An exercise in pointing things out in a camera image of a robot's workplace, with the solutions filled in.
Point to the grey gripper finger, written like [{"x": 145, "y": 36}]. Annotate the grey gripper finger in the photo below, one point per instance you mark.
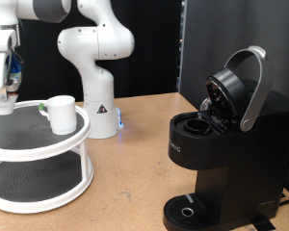
[{"x": 2, "y": 95}]

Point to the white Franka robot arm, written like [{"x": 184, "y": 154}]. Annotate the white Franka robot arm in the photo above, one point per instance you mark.
[{"x": 99, "y": 83}]

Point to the black Keurig coffee machine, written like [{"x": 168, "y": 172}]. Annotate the black Keurig coffee machine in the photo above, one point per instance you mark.
[{"x": 247, "y": 166}]

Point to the white mug with green tape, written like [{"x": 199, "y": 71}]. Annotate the white mug with green tape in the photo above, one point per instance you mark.
[{"x": 63, "y": 115}]

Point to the white two-tier turntable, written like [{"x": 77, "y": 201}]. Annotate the white two-tier turntable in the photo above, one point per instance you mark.
[{"x": 54, "y": 151}]

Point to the black backdrop curtain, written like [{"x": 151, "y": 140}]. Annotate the black backdrop curtain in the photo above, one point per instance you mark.
[{"x": 151, "y": 48}]

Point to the perforated metal upright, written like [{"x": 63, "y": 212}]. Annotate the perforated metal upright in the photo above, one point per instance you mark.
[{"x": 182, "y": 41}]

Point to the black drip tray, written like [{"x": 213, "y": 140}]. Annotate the black drip tray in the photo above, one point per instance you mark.
[{"x": 176, "y": 208}]

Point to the dark grey partition panel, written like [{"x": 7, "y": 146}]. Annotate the dark grey partition panel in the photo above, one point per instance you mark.
[{"x": 215, "y": 32}]

